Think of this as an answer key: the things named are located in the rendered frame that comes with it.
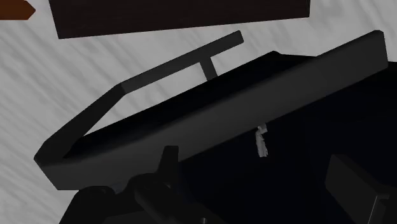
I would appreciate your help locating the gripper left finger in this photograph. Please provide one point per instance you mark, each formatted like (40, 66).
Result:
(155, 198)

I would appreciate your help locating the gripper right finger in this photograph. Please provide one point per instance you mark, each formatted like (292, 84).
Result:
(356, 189)

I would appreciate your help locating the small white figure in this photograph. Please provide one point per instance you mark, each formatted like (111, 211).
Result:
(261, 142)

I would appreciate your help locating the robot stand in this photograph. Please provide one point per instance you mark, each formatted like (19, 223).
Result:
(173, 14)

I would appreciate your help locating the brown angular object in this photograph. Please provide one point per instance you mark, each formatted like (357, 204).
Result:
(14, 8)

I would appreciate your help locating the black furniture with rail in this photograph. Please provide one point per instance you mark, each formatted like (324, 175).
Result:
(217, 124)

